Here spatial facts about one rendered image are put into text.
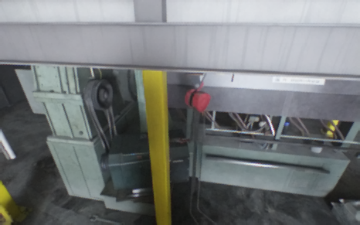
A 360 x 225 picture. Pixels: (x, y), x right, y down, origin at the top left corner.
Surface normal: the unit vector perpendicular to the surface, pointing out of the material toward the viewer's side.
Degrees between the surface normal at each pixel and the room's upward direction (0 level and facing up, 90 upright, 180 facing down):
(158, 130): 90
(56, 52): 90
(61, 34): 90
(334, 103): 90
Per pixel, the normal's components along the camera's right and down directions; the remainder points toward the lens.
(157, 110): -0.17, 0.45
